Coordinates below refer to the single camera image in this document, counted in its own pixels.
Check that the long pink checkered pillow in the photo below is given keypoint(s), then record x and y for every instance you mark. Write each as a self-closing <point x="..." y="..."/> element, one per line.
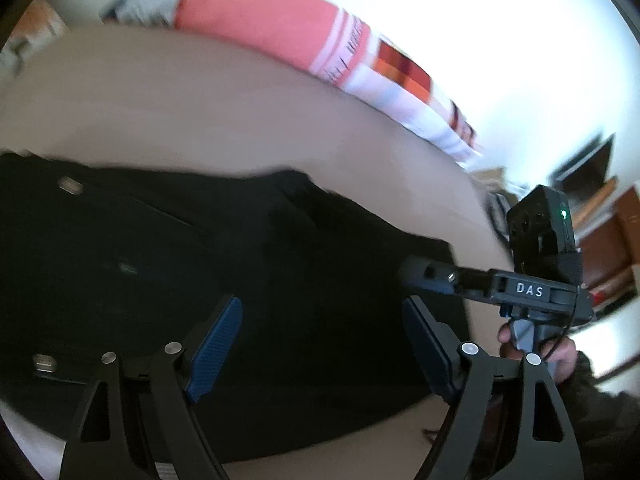
<point x="260" y="15"/>

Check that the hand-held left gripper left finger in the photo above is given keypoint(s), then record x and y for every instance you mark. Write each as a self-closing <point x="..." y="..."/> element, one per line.
<point x="215" y="350"/>

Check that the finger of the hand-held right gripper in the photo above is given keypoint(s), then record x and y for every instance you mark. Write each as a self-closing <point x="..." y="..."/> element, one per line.
<point x="430" y="272"/>

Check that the black pants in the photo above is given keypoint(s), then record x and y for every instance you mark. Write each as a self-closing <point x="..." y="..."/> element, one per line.
<point x="300" y="285"/>

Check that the floral pillow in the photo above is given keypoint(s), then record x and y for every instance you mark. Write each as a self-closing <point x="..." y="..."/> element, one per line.
<point x="35" y="25"/>

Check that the person's right forearm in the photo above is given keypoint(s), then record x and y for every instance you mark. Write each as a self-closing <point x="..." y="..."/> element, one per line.
<point x="605" y="420"/>

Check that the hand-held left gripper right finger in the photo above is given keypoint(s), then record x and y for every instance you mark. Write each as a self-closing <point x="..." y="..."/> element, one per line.
<point x="430" y="355"/>

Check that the brown cardboard box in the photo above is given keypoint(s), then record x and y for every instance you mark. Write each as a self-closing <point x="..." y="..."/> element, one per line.
<point x="490" y="175"/>

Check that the person's right hand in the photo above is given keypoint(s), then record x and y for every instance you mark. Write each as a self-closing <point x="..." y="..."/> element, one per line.
<point x="565" y="360"/>

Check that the dark screen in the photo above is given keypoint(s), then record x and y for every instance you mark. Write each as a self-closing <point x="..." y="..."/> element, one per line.
<point x="585" y="160"/>

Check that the brown wooden furniture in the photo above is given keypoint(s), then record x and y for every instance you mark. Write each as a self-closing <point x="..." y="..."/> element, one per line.
<point x="610" y="245"/>

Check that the striped navy and olive garment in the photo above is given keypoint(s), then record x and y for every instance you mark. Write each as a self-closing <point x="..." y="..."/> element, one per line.
<point x="497" y="210"/>

